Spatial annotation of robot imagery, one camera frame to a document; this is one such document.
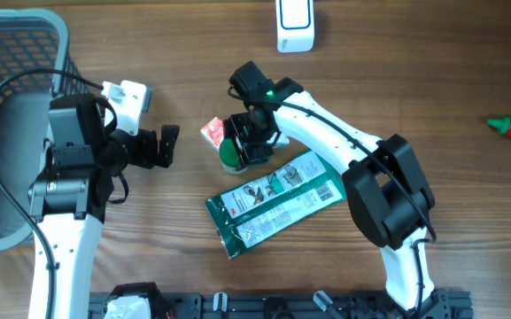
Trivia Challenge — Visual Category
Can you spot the grey plastic mesh basket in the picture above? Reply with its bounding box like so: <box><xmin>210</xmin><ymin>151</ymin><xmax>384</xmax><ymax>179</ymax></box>
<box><xmin>0</xmin><ymin>9</ymin><xmax>89</xmax><ymax>252</ymax></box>

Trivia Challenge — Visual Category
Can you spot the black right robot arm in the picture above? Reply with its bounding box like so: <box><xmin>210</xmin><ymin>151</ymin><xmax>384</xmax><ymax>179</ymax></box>
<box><xmin>221</xmin><ymin>61</ymin><xmax>437</xmax><ymax>318</ymax></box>

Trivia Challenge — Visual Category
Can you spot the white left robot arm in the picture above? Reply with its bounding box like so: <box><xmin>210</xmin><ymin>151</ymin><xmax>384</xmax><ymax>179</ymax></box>
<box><xmin>28</xmin><ymin>93</ymin><xmax>180</xmax><ymax>318</ymax></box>

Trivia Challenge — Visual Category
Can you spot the green white sachet packet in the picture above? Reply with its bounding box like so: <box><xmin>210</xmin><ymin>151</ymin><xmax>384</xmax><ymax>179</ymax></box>
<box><xmin>205</xmin><ymin>151</ymin><xmax>346</xmax><ymax>259</ymax></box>

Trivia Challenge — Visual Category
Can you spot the small orange white box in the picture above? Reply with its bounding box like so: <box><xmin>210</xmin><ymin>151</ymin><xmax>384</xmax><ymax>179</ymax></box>
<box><xmin>200</xmin><ymin>117</ymin><xmax>224</xmax><ymax>151</ymax></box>

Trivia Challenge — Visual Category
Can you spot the black mounting rail base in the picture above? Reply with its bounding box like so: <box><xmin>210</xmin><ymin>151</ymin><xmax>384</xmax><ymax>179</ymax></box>
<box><xmin>88</xmin><ymin>283</ymin><xmax>474</xmax><ymax>319</ymax></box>

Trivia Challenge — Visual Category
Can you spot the white barcode scanner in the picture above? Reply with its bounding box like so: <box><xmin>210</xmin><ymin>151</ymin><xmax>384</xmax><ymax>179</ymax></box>
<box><xmin>275</xmin><ymin>0</ymin><xmax>315</xmax><ymax>53</ymax></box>

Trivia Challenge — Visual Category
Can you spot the green lidded round jar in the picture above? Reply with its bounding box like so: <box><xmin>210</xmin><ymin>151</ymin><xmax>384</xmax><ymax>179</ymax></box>
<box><xmin>219</xmin><ymin>137</ymin><xmax>247</xmax><ymax>175</ymax></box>

